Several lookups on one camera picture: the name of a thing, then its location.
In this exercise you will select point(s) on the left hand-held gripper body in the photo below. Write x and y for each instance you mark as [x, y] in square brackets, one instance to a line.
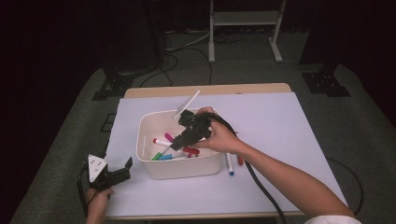
[95, 166]

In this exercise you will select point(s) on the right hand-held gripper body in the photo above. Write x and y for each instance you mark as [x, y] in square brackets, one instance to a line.
[197, 127]

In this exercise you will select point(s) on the magenta marker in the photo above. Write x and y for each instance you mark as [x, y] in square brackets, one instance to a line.
[169, 137]

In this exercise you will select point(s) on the red marker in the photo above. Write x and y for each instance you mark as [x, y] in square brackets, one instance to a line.
[162, 142]

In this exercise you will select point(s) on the light blue marker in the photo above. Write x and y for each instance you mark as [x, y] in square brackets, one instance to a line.
[165, 157]

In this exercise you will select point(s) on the white plastic bin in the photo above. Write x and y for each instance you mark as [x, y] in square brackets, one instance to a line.
[180, 169]

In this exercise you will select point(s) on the green marker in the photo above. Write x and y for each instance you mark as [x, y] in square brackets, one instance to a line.
[156, 156]

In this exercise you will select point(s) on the person's right hand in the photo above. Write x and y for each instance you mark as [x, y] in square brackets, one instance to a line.
[222, 140]

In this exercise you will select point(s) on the person's left hand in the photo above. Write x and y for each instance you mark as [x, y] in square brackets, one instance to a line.
[97, 202]

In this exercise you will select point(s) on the wooden table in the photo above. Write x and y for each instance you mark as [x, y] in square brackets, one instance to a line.
[202, 90]

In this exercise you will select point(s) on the floor socket plate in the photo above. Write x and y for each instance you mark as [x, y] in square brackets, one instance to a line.
[108, 123]

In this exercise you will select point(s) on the black metal stand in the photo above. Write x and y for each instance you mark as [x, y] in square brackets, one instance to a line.
[113, 85]
[325, 84]

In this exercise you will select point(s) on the person's white shirt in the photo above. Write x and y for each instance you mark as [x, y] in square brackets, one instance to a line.
[333, 220]

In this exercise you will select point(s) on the white metal frame stand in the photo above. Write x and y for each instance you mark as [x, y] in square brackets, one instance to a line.
[246, 18]

